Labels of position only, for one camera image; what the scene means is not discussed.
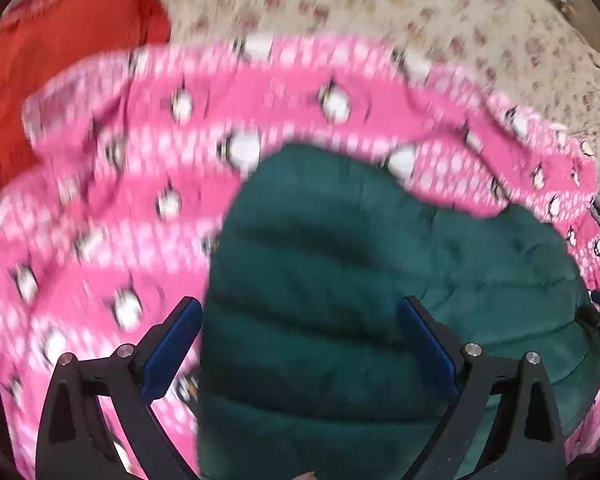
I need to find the pink penguin blanket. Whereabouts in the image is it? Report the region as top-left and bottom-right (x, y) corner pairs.
(0, 34), (600, 478)

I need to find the person's left hand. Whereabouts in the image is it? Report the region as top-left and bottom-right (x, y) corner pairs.
(294, 471), (317, 480)

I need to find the red ruffled pillow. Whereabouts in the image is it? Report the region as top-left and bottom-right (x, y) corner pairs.
(0, 0), (171, 189)

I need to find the dark green puffer jacket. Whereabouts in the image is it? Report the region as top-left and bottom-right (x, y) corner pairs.
(197, 144), (600, 479)

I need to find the floral bed sheet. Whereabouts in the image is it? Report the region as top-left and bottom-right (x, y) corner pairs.
(161, 0), (600, 173)

